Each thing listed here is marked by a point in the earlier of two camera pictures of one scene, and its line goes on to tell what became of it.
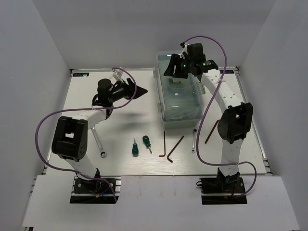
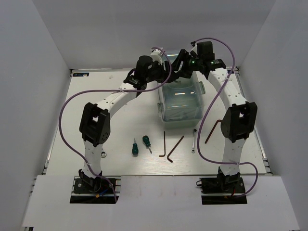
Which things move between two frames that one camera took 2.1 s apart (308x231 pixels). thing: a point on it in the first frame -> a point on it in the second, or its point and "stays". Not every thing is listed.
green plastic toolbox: x=179 y=98 stays
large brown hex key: x=211 y=131 stays
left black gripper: x=129 y=88 -> x=164 y=72
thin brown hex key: x=164 y=142 stays
